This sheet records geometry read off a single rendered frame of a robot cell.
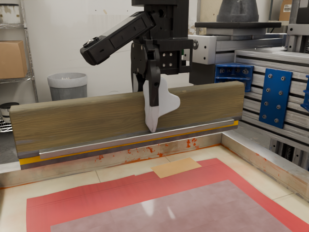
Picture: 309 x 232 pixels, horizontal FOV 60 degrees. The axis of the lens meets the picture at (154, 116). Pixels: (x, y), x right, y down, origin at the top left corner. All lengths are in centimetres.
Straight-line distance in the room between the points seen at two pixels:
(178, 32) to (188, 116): 15
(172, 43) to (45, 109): 21
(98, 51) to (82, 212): 27
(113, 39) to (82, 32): 327
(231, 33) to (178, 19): 57
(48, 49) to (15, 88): 63
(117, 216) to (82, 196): 9
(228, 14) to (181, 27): 60
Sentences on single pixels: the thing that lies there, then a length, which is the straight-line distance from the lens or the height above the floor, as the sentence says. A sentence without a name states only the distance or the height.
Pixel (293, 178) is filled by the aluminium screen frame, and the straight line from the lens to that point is 57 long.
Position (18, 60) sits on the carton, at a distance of 317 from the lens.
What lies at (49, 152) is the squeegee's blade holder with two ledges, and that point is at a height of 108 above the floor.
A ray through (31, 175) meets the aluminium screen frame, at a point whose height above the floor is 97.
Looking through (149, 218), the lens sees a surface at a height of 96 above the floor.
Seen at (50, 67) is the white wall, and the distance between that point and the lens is 367.
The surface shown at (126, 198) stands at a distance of 51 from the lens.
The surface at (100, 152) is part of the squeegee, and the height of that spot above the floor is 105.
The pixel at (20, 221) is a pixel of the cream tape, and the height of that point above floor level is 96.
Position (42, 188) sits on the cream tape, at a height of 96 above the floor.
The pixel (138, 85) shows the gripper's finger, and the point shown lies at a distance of 46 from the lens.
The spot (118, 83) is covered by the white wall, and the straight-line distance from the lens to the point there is 384.
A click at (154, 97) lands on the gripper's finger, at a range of 41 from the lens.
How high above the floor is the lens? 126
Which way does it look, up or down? 19 degrees down
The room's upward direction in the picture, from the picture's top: straight up
